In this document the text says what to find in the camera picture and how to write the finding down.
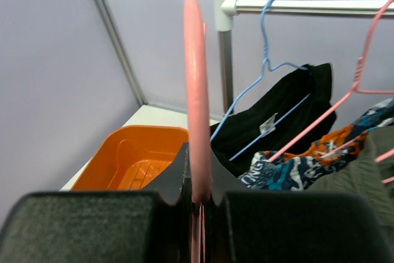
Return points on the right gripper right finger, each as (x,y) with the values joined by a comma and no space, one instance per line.
(244,225)

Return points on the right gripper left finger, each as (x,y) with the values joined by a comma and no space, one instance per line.
(149,225)

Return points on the black shorts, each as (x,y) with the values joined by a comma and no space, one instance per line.
(291,105)

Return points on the pink hanger navy shorts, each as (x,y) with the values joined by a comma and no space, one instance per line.
(194,31)

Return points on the patterned blue orange shorts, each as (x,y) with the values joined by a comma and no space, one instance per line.
(329,154)

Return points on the olive green shorts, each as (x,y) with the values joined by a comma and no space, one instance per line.
(363,177)

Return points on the pink hanger olive shorts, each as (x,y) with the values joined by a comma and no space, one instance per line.
(386,163)

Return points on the pink hanger patterned shorts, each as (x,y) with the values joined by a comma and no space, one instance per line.
(362,55)

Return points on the orange plastic basket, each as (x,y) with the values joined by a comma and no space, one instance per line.
(131,157)

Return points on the metal clothes rack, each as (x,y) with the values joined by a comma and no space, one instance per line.
(225,10)

